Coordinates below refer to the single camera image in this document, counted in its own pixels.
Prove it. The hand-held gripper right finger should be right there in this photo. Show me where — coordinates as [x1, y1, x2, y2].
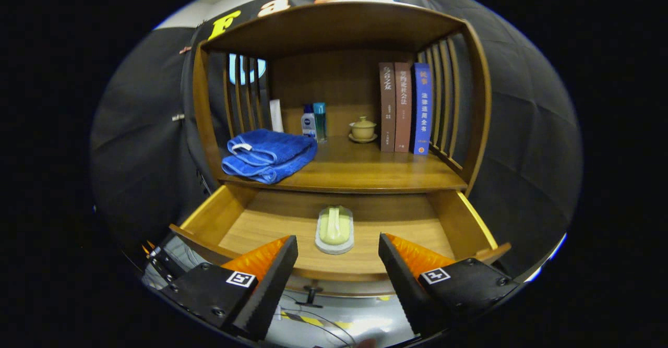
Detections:
[378, 233, 522, 338]

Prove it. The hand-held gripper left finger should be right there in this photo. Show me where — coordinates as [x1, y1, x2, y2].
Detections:
[148, 235, 299, 342]

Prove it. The wooden drawer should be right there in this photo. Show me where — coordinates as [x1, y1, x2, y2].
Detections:
[170, 184, 512, 296]

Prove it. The pale green soap white dish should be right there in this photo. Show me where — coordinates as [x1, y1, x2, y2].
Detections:
[315, 206, 355, 255]

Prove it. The wooden countertop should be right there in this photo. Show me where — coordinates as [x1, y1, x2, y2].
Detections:
[217, 135, 468, 193]

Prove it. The wooden cabinet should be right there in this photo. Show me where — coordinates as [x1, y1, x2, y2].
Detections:
[170, 1, 512, 299]

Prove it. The blue folded towel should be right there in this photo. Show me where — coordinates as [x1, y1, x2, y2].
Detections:
[221, 129, 318, 185]

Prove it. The yellow lidded teacup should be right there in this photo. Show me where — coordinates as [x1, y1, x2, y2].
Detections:
[349, 116, 378, 143]

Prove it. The white blue lotion bottle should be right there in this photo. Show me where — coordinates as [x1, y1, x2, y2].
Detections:
[301, 104, 317, 140]

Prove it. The white tube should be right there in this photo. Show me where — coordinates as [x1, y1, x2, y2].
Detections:
[269, 99, 284, 133]

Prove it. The teal bottle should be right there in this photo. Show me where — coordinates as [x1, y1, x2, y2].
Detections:
[313, 102, 328, 143]

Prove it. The reddish brown book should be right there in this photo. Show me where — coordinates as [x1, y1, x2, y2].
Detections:
[394, 62, 413, 153]

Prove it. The blue book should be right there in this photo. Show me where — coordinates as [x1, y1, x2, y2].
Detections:
[411, 63, 433, 155]

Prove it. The dark brown book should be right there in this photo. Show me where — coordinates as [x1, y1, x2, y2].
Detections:
[379, 62, 396, 153]

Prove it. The black backdrop cloth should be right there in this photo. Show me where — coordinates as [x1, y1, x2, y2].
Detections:
[89, 0, 582, 281]

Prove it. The thin floor cable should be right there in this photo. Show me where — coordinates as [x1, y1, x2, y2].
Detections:
[277, 293, 355, 346]

